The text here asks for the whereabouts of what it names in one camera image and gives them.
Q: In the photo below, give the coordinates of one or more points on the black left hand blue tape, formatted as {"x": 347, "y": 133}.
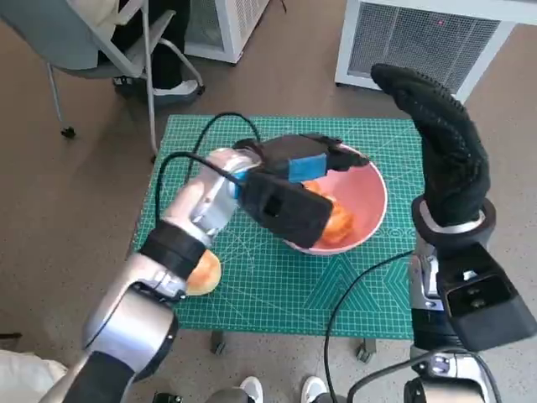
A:
{"x": 293, "y": 151}

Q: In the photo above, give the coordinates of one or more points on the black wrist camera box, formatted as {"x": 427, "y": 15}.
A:
{"x": 289, "y": 210}
{"x": 486, "y": 310}

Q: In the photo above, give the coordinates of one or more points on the grey table caster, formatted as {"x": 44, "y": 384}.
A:
{"x": 218, "y": 344}
{"x": 366, "y": 350}

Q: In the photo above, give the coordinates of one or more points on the small white mesh cabinet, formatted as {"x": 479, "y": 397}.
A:
{"x": 247, "y": 21}

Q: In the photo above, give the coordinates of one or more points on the long braided bread loaf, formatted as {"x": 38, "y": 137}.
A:
{"x": 340, "y": 222}

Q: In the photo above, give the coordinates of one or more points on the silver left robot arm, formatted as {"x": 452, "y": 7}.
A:
{"x": 126, "y": 310}

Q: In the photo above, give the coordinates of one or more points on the pink bowl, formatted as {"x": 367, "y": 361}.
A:
{"x": 365, "y": 197}

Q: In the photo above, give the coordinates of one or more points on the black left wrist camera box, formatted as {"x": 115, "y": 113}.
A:
{"x": 289, "y": 210}

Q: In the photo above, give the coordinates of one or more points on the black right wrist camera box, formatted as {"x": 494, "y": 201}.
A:
{"x": 486, "y": 310}

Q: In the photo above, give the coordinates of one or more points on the green cutting mat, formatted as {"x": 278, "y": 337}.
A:
{"x": 260, "y": 285}

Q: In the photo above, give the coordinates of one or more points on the round bread bun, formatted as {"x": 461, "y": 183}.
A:
{"x": 207, "y": 273}

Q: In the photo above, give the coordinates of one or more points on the large white mesh cabinet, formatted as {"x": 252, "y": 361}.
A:
{"x": 419, "y": 42}

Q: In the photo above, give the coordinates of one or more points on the grey office chair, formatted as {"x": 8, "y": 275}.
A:
{"x": 50, "y": 38}

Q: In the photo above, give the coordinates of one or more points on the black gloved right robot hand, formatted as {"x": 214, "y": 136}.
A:
{"x": 457, "y": 168}

